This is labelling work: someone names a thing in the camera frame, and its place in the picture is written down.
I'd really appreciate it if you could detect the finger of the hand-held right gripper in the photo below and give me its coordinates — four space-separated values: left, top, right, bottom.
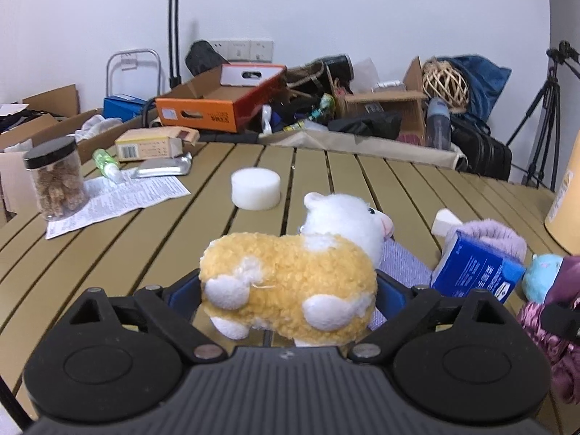
543 303 580 343

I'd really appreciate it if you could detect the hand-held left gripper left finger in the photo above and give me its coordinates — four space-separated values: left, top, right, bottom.
63 269 227 364

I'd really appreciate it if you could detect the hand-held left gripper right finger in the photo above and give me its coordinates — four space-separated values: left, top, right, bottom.
348 272 515 363

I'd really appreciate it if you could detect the purple shiny cloth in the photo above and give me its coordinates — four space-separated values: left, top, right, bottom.
518 256 580 405

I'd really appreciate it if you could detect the light blue plush toy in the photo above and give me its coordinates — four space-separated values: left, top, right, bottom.
521 254 565 304

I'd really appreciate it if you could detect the white foam wedge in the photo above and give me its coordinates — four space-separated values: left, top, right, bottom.
432 208 463 237

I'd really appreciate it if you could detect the yellow and white plush sheep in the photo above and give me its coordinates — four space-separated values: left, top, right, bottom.
199 192 395 348

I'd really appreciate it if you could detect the lavender fuzzy sock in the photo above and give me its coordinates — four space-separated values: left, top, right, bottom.
446 219 529 264

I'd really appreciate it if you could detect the lilac woven cloth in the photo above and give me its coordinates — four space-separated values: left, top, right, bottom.
369 239 432 331

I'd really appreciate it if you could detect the olive folding camping table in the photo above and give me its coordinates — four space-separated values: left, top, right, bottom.
0 140 580 422

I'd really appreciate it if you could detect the blue tissue box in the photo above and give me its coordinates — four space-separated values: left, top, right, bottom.
430 229 526 304

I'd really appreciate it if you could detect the printed paper sheet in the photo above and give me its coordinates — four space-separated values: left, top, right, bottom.
45 174 192 240

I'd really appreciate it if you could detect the yellow thermos jug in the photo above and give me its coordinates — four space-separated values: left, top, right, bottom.
544 129 580 255

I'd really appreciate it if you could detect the silver foil packet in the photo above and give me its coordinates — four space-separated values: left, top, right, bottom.
131 153 194 179

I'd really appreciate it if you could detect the white foam disc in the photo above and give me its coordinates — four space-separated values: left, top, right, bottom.
231 167 282 211

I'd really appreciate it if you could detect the small green bottle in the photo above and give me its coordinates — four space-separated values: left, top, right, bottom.
92 149 123 183

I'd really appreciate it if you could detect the yellow paper box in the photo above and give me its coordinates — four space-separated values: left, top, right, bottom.
115 128 200 162

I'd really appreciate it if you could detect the clear jar with black lid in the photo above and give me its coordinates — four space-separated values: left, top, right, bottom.
24 136 90 222

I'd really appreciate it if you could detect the black luggage bag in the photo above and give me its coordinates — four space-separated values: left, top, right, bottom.
451 118 513 180

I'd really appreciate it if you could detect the orange shoe box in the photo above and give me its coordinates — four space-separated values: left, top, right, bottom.
155 63 287 134

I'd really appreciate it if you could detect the blue water bottle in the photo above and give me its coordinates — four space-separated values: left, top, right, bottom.
426 97 453 150

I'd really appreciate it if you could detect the large open cardboard box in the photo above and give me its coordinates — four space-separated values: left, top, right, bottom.
0 84 107 227

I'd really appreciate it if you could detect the rattan ball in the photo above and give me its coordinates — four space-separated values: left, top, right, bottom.
422 59 470 112

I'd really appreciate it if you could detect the blue bag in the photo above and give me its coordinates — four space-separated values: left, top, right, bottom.
446 54 513 124

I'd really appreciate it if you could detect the black camera tripod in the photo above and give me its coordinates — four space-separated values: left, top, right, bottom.
505 41 580 191

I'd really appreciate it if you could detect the metal folding frame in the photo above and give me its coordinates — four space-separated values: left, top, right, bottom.
105 48 162 100

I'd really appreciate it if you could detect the white wall socket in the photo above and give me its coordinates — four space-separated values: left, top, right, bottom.
209 38 275 62

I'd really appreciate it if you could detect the black trolley handle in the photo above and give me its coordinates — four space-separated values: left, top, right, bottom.
158 0 189 90

